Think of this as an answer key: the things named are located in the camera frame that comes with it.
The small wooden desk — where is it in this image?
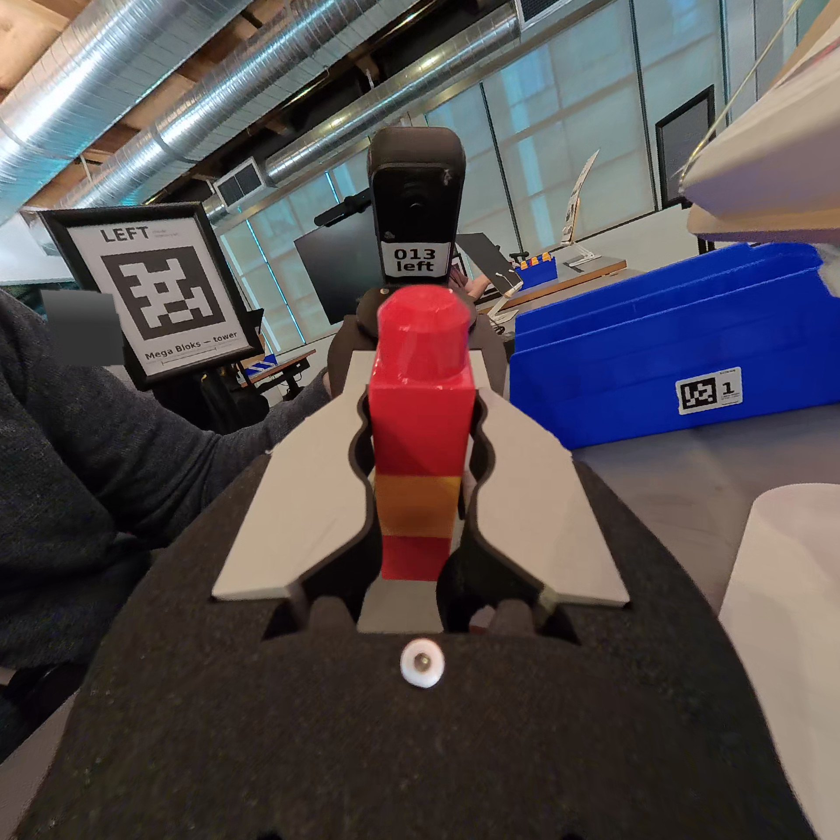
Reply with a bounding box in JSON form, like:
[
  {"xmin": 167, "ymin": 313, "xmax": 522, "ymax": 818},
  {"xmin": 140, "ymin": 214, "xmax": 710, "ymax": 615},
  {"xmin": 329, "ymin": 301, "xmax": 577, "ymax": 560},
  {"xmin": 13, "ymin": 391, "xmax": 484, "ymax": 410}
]
[{"xmin": 243, "ymin": 348, "xmax": 319, "ymax": 391}]

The small monitor on stand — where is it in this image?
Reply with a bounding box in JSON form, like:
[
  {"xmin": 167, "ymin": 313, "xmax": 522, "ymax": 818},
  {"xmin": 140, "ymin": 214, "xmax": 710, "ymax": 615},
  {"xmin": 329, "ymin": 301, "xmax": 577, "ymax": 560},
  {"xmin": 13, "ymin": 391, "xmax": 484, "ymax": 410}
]
[{"xmin": 654, "ymin": 86, "xmax": 719, "ymax": 257}]

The grey open laptop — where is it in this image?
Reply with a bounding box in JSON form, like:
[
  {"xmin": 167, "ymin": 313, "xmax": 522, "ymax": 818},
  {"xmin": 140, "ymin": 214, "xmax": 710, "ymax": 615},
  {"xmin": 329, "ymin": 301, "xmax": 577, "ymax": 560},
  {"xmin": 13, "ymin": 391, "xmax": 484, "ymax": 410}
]
[{"xmin": 453, "ymin": 233, "xmax": 523, "ymax": 296}]

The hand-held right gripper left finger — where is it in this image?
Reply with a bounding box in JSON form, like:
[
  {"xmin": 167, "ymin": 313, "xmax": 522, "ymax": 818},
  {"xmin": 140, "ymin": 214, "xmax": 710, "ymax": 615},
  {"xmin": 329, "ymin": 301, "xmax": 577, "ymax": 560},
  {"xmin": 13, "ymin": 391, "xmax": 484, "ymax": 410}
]
[{"xmin": 213, "ymin": 390, "xmax": 384, "ymax": 628}]

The blue plastic bin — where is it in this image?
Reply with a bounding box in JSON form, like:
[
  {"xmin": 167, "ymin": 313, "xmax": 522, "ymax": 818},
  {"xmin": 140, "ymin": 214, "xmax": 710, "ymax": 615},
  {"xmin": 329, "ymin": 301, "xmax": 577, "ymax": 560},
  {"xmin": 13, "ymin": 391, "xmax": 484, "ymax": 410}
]
[
  {"xmin": 515, "ymin": 256, "xmax": 559, "ymax": 290},
  {"xmin": 508, "ymin": 242, "xmax": 840, "ymax": 451}
]

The grey desk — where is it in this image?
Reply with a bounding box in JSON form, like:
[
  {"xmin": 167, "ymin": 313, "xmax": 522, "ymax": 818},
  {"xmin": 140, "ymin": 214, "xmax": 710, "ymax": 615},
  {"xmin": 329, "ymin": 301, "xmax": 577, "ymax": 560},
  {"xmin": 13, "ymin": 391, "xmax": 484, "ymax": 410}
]
[{"xmin": 0, "ymin": 302, "xmax": 840, "ymax": 840}]

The instruction board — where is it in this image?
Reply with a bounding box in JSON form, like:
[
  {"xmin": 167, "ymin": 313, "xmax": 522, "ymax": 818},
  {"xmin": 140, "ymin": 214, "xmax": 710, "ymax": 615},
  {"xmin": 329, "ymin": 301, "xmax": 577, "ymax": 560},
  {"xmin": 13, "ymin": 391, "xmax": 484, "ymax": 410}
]
[{"xmin": 676, "ymin": 0, "xmax": 840, "ymax": 246}]

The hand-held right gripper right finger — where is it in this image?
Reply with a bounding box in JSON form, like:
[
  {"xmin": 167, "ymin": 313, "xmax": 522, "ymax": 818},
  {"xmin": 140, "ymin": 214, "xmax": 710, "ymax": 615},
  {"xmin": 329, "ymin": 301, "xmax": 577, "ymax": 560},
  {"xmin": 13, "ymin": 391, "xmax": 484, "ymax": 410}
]
[{"xmin": 453, "ymin": 394, "xmax": 631, "ymax": 628}]

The black webcam bar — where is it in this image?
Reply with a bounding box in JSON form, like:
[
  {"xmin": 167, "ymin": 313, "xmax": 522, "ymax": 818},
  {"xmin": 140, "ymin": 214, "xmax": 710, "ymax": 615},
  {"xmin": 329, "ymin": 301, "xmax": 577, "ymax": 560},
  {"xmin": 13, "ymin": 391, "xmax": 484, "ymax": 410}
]
[{"xmin": 313, "ymin": 188, "xmax": 375, "ymax": 227}]

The large dark display screen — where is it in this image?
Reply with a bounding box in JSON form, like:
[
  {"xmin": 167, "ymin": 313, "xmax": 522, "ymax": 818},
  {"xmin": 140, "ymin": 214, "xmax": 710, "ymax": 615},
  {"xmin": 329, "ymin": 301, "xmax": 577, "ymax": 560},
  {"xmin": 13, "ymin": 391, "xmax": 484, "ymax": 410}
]
[{"xmin": 294, "ymin": 210, "xmax": 382, "ymax": 326}]

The black and white tag sign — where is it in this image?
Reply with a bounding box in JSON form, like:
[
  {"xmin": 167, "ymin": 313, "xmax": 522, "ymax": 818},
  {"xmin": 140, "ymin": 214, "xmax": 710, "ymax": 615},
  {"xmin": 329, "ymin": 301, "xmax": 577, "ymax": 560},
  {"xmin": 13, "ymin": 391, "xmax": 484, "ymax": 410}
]
[{"xmin": 40, "ymin": 204, "xmax": 263, "ymax": 391}]

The silver air duct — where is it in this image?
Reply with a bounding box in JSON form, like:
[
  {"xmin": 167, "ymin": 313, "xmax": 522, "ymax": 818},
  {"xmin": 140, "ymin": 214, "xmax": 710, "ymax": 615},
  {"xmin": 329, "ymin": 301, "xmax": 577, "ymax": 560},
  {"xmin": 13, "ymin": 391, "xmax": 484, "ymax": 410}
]
[{"xmin": 0, "ymin": 0, "xmax": 526, "ymax": 224}]

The tilted document stand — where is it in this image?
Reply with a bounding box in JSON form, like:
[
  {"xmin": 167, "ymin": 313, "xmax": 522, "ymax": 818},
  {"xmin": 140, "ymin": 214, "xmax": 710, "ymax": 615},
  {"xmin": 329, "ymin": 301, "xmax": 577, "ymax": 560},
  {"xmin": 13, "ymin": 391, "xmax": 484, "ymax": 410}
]
[{"xmin": 562, "ymin": 149, "xmax": 601, "ymax": 250}]

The person's dark sweater torso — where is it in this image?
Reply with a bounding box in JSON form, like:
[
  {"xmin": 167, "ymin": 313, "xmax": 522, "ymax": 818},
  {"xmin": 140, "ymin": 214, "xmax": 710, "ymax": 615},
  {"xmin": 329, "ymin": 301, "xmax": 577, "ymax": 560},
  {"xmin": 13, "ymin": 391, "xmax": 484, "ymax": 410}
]
[{"xmin": 0, "ymin": 289, "xmax": 172, "ymax": 762}]

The wooden table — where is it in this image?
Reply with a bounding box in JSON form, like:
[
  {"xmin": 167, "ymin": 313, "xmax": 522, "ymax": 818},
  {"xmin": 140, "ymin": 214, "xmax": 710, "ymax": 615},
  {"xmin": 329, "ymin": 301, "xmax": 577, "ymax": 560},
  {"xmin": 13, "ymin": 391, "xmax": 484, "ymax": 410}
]
[{"xmin": 499, "ymin": 256, "xmax": 628, "ymax": 309}]

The white document stand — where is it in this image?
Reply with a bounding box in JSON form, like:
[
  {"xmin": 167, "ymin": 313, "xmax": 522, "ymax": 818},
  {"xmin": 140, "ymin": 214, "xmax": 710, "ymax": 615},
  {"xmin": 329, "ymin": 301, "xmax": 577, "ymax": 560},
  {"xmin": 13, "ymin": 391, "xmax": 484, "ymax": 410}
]
[{"xmin": 718, "ymin": 243, "xmax": 840, "ymax": 840}]

